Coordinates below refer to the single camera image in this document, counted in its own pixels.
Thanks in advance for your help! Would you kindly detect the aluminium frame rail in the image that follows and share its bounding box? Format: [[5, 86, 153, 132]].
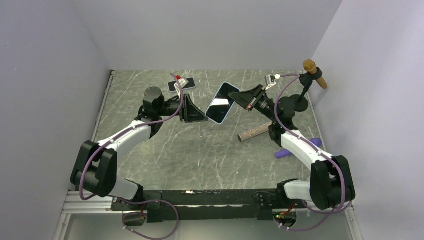
[[61, 191, 113, 214]]

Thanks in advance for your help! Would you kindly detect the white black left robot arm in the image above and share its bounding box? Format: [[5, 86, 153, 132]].
[[70, 86, 208, 210]]

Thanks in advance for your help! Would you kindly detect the glitter rhinestone microphone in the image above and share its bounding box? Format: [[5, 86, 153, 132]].
[[237, 122, 272, 142]]

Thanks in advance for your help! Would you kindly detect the black phone in lilac case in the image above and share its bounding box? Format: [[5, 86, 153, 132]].
[[167, 77, 196, 93]]

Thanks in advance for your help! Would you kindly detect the purple microphone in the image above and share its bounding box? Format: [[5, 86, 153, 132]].
[[274, 140, 316, 159]]

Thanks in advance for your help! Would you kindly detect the black phone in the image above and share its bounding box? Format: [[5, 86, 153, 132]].
[[167, 77, 196, 93], [205, 82, 240, 125]]

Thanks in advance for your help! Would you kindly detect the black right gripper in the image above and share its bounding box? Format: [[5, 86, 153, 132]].
[[229, 84, 280, 124]]

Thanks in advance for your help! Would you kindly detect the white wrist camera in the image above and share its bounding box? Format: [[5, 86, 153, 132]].
[[264, 74, 281, 91], [174, 75, 190, 89]]

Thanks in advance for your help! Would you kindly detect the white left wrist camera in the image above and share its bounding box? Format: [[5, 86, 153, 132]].
[[174, 75, 190, 89]]

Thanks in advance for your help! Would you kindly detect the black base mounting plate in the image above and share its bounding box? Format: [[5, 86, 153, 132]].
[[110, 188, 305, 223]]

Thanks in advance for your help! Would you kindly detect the gold microphone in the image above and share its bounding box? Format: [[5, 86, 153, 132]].
[[303, 59, 328, 89]]

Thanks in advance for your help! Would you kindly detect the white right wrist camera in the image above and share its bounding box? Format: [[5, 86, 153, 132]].
[[264, 74, 281, 91]]

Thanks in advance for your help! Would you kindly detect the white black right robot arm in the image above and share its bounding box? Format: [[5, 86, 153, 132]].
[[228, 84, 356, 210]]

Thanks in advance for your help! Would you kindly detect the black round mic stand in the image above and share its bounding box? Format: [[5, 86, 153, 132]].
[[289, 72, 315, 112]]

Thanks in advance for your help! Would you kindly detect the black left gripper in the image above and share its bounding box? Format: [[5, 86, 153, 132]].
[[157, 94, 209, 124]]

